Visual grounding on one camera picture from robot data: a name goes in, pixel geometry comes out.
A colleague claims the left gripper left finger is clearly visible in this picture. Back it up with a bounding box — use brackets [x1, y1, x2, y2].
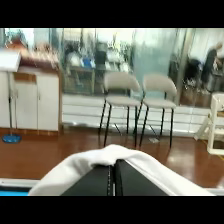
[60, 163, 116, 197]

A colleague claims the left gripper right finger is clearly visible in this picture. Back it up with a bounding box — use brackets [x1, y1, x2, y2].
[114, 159, 168, 197]

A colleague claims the white shirt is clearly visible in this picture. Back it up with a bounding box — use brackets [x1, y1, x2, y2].
[27, 143, 214, 197]

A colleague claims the beige chair with black legs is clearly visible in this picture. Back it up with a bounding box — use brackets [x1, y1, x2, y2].
[97, 71, 142, 148]
[138, 73, 178, 150]

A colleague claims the white wooden chair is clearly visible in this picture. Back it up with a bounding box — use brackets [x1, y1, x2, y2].
[194, 93, 224, 156]

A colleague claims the white cabinet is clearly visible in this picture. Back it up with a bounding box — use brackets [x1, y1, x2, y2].
[0, 65, 61, 132]

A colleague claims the stand with blue base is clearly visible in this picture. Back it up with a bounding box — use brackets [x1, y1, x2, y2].
[0, 49, 23, 144]

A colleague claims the person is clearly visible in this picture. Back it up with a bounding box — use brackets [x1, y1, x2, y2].
[201, 41, 224, 90]

